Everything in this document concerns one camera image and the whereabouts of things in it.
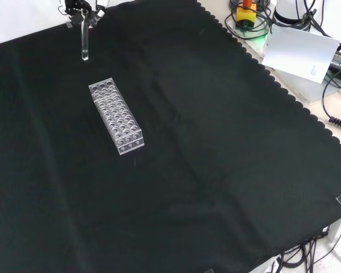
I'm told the white paper sheet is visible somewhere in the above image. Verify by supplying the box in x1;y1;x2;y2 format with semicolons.
261;23;341;84

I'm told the clear plastic test tube rack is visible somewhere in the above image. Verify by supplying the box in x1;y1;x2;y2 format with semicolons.
88;77;145;156

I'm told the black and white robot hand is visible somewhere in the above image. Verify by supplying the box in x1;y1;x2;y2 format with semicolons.
56;0;108;28

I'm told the yellow stop button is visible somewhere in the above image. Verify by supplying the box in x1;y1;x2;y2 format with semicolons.
235;0;257;30

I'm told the pale grey board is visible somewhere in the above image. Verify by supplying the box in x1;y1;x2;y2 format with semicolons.
260;36;335;104

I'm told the clear glass test tube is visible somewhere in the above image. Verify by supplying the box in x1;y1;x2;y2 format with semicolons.
80;9;91;61

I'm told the black bench cloth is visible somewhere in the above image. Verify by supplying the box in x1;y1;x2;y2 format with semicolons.
0;0;341;273

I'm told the white bench leg bracket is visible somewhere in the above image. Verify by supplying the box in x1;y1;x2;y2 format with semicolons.
327;212;341;244

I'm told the black floor cable bundle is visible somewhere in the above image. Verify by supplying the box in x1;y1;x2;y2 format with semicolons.
268;224;341;273

